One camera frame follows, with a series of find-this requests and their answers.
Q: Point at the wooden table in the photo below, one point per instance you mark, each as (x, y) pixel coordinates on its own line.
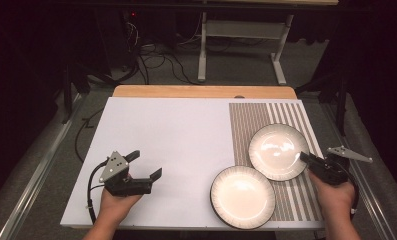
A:
(202, 91)

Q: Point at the white metal desk frame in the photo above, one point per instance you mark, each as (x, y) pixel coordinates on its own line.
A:
(242, 29)

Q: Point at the striped grey placemat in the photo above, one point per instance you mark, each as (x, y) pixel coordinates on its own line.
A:
(246, 133)

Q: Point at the white plate with dark rim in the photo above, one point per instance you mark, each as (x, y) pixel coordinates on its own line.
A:
(276, 150)
(242, 196)

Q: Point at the person's right hand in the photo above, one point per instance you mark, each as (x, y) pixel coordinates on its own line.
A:
(336, 200)

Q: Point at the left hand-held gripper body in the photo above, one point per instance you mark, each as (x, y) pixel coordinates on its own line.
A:
(114, 168)

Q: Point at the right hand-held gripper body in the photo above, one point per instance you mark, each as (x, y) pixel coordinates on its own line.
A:
(331, 171)

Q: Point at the black metal stand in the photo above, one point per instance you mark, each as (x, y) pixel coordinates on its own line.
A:
(342, 106)
(67, 96)

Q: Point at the person's left hand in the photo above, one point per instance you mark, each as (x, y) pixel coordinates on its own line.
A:
(114, 206)

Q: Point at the metal floor rail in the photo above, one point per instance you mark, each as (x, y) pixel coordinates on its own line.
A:
(36, 173)
(369, 186)

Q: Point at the white board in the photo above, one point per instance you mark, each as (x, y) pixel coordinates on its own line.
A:
(169, 133)

